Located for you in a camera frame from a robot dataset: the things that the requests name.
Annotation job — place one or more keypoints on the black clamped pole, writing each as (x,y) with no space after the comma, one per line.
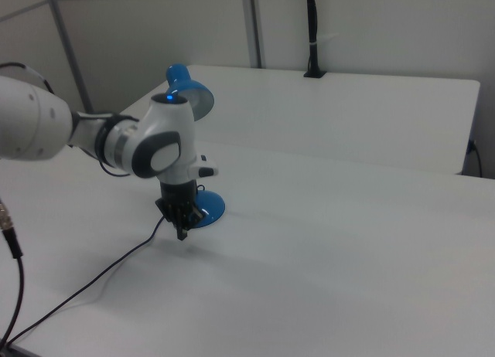
(312,24)

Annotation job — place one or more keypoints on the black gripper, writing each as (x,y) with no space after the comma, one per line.
(176,196)

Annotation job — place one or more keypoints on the grey partition post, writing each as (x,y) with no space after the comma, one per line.
(69,52)
(253,24)

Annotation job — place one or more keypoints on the blue desk lamp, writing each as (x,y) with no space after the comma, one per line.
(181,77)

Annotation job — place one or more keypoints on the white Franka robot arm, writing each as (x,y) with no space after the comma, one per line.
(35,121)

